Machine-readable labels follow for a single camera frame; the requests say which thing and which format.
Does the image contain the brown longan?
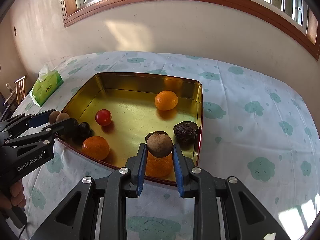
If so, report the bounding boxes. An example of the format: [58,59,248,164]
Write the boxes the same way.
[146,134,173,158]
[49,111,60,124]
[56,112,70,122]

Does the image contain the small dark plum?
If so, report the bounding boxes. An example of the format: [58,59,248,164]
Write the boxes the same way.
[77,122,91,139]

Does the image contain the small stemmed orange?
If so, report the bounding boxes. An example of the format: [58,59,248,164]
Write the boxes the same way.
[81,136,110,160]

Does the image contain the red cherry tomato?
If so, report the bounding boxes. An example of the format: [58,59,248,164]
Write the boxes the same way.
[95,109,112,126]

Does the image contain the large orange mandarin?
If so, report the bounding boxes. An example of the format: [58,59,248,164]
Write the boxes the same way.
[145,152,173,178]

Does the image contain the wrinkled dark passion fruit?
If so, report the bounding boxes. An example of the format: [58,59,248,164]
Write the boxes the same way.
[173,121,199,144]

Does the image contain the smooth orange mandarin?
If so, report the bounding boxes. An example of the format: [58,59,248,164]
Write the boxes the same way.
[155,90,178,111]

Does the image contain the person left hand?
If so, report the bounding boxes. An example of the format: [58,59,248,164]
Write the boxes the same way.
[0,180,26,210]

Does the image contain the wooden chair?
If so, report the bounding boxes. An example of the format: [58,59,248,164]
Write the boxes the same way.
[1,75,28,121]

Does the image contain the green tissue pack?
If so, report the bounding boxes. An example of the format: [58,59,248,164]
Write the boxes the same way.
[30,65,63,107]

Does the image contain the red toffee tin box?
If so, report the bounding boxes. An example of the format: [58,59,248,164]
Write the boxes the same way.
[63,72,203,169]

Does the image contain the cloud pattern tablecloth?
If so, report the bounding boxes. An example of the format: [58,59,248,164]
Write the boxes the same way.
[15,52,319,239]

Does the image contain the wooden window frame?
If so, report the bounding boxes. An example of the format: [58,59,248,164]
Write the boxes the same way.
[59,0,320,61]

